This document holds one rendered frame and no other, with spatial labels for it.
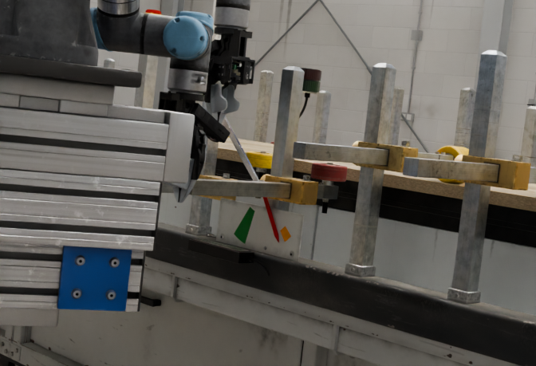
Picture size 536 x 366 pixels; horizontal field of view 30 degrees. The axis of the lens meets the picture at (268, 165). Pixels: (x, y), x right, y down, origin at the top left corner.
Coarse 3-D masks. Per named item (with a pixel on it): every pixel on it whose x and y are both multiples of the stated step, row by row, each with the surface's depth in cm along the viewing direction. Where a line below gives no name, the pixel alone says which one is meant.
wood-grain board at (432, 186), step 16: (224, 144) 289; (256, 144) 320; (272, 144) 338; (240, 160) 256; (304, 160) 244; (352, 176) 230; (384, 176) 224; (400, 176) 221; (432, 192) 214; (448, 192) 212; (496, 192) 203; (512, 192) 206; (528, 192) 213; (528, 208) 198
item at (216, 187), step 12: (204, 180) 197; (216, 180) 200; (228, 180) 204; (240, 180) 207; (192, 192) 195; (204, 192) 197; (216, 192) 199; (228, 192) 202; (240, 192) 204; (252, 192) 206; (264, 192) 209; (276, 192) 212; (288, 192) 214; (324, 192) 222; (336, 192) 225
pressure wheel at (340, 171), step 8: (312, 168) 224; (320, 168) 222; (328, 168) 221; (336, 168) 221; (344, 168) 222; (312, 176) 224; (320, 176) 222; (328, 176) 221; (336, 176) 221; (344, 176) 223; (328, 184) 224
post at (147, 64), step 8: (144, 56) 253; (152, 56) 253; (144, 64) 253; (152, 64) 253; (144, 72) 252; (152, 72) 254; (144, 80) 252; (152, 80) 254; (136, 88) 254; (144, 88) 252; (152, 88) 254; (136, 96) 254; (144, 96) 253; (152, 96) 255; (136, 104) 254; (144, 104) 253; (152, 104) 255
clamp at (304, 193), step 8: (264, 176) 222; (272, 176) 218; (296, 184) 213; (304, 184) 212; (312, 184) 214; (296, 192) 213; (304, 192) 213; (312, 192) 214; (280, 200) 217; (288, 200) 215; (296, 200) 213; (304, 200) 213; (312, 200) 215
